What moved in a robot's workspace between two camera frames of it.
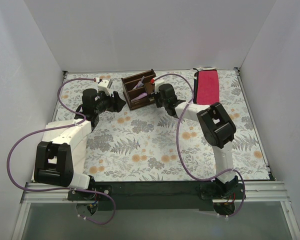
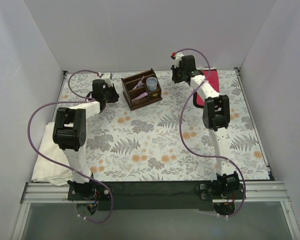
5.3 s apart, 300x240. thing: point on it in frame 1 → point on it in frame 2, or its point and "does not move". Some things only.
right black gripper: [157, 99] → [176, 75]
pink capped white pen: [139, 84] does not move
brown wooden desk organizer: [135, 88] does not move
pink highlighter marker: [142, 95] does not move
